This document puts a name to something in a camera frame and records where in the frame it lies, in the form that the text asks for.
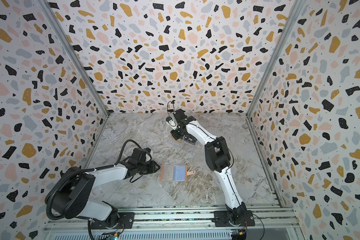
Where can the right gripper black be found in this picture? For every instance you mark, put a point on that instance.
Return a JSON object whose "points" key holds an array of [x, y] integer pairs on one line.
{"points": [[173, 132]]}

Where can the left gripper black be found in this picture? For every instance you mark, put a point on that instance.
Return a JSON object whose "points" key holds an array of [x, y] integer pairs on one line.
{"points": [[154, 170]]}

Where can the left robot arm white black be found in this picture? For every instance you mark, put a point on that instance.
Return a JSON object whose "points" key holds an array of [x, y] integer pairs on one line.
{"points": [[70, 197]]}

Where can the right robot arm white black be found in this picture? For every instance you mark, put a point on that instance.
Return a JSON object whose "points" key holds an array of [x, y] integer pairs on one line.
{"points": [[218, 159]]}

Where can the black VIP card right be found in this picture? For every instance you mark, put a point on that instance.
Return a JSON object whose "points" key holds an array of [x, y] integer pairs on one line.
{"points": [[190, 139]]}

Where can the clear acrylic card stand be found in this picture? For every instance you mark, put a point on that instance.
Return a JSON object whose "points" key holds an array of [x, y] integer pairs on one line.
{"points": [[180, 141]]}

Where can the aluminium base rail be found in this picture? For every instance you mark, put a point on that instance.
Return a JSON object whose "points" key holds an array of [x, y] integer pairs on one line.
{"points": [[187, 223]]}

